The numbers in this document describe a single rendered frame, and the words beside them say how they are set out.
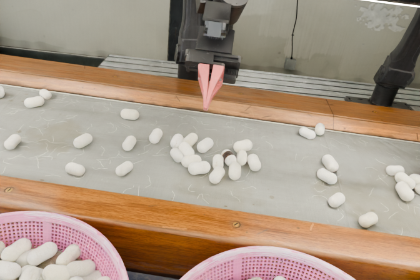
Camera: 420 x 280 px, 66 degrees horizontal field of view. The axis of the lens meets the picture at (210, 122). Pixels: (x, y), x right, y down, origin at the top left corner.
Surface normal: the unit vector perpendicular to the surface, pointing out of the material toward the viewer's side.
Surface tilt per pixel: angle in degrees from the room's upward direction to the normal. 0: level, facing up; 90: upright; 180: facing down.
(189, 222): 0
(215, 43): 40
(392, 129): 45
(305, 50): 91
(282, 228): 0
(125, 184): 0
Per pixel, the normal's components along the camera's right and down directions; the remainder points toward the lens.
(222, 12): 0.01, -0.33
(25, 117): 0.11, -0.86
